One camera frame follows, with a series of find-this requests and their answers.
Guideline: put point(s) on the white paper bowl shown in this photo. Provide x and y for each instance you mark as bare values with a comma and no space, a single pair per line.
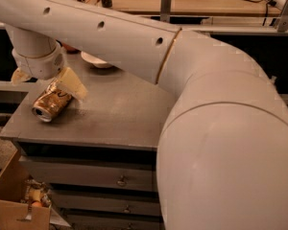
96,62

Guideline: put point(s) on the top drawer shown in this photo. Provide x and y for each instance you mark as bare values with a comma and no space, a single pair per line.
91,173

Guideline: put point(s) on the middle drawer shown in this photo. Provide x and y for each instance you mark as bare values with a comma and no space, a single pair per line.
114,203

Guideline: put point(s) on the orange soda can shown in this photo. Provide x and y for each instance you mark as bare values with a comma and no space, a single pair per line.
50,103

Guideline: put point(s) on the drawer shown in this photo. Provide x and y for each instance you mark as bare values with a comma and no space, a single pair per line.
114,203
113,220
91,173

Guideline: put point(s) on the cardboard box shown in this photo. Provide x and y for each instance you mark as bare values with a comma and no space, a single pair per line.
15,215

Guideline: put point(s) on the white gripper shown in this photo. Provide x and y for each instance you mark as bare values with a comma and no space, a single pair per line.
40,65

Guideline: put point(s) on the bottom drawer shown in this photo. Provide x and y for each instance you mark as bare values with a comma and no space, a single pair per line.
113,220

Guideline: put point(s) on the grey drawer cabinet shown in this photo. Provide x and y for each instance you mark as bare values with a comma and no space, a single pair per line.
119,121

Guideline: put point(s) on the red apple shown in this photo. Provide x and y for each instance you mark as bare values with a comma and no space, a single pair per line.
69,49

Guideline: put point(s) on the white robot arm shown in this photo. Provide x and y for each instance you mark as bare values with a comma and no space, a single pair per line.
222,157

